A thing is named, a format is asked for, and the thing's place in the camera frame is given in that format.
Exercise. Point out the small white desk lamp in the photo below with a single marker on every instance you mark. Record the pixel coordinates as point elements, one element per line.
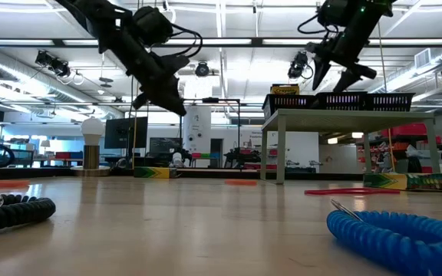
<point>45,143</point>

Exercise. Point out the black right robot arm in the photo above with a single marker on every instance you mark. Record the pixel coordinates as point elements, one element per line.
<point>359,19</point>

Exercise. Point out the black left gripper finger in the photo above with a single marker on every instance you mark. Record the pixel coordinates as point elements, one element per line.
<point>175,94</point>
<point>165,100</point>

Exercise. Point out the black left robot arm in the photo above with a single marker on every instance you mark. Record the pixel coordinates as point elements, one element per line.
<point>102,23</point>

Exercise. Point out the black monitor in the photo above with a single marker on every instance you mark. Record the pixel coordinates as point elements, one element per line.
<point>125,132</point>

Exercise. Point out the black stand frame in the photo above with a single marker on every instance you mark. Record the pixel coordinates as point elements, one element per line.
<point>209,100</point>

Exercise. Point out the white ceiling vent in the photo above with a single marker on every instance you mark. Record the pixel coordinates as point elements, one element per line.
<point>423,58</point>

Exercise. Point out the red rubber band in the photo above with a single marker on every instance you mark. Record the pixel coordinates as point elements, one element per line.
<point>351,191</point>

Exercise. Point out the silver ventilation duct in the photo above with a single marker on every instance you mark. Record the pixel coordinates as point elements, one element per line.
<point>14,73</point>

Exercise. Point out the green perforated metal shelf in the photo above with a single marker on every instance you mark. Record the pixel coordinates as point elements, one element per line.
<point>340,117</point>

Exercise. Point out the white bulb table lamp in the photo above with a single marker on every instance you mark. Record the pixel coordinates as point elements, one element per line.
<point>92,128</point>

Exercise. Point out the blue spiral wrist coil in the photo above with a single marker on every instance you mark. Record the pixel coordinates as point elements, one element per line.
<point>397,245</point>

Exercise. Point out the white pillar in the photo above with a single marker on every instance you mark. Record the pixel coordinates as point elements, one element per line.
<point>197,126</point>

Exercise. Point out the dark wall screen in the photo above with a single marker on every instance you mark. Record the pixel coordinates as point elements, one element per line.
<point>165,145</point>

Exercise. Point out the orange rubber band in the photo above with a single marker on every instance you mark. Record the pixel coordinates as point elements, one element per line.
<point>240,182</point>
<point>2,184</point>

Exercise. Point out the black plastic mesh basket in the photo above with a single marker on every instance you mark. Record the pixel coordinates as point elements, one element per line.
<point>340,100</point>
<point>286,101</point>
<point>390,101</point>

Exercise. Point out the red storage bin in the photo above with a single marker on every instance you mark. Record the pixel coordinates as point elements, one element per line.
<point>405,129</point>

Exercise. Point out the black spiral wrist coil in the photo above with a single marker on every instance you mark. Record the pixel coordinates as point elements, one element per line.
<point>21,212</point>

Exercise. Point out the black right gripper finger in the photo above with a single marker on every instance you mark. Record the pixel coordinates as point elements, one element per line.
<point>347,79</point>
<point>320,71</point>

